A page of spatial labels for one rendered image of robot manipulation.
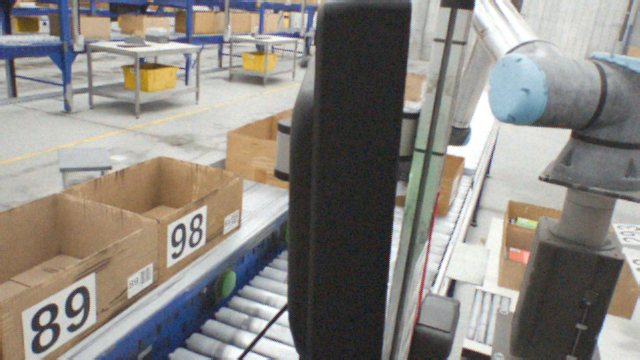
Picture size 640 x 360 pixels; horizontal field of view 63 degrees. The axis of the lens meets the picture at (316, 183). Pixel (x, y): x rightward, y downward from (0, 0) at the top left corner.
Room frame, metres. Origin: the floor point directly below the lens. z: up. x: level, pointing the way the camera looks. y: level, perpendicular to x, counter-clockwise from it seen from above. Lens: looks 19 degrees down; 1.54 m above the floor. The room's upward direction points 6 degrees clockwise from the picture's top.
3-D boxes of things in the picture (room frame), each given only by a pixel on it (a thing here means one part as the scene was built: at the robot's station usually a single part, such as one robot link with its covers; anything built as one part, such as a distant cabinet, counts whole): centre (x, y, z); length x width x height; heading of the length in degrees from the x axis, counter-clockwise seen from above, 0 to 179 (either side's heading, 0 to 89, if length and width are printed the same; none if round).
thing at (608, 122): (1.17, -0.63, 1.41); 0.17 x 0.15 x 0.18; 98
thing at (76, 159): (3.25, 1.42, 0.21); 0.50 x 0.42 x 0.44; 118
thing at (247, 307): (1.17, -0.03, 0.72); 0.52 x 0.05 x 0.05; 70
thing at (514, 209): (1.85, -0.93, 0.80); 0.38 x 0.28 x 0.10; 72
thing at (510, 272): (1.55, -0.83, 0.80); 0.38 x 0.28 x 0.10; 72
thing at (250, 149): (2.02, 0.15, 0.96); 0.39 x 0.29 x 0.17; 161
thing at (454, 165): (2.25, -0.48, 0.83); 0.39 x 0.29 x 0.17; 159
